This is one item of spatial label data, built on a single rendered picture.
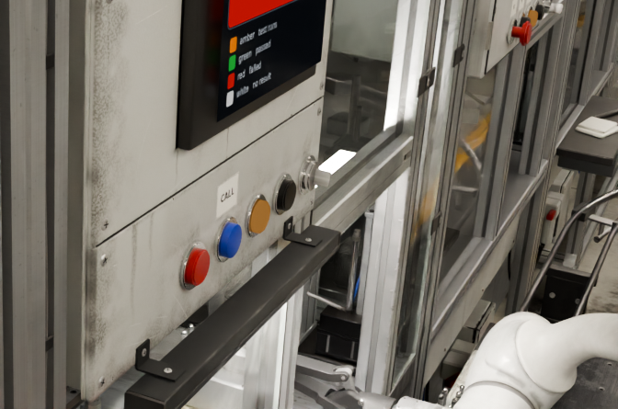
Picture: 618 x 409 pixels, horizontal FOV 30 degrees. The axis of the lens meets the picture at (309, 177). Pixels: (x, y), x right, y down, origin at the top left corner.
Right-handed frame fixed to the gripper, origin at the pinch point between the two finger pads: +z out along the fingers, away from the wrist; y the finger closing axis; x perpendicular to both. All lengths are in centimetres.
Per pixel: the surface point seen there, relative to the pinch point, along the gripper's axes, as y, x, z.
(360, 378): -5.5, -18.5, -9.8
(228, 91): 57, 48, -17
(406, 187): 25.6, -18.5, -13.3
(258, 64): 57, 43, -17
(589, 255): -100, -305, -12
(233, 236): 42, 42, -16
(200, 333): 36, 49, -16
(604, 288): -100, -277, -22
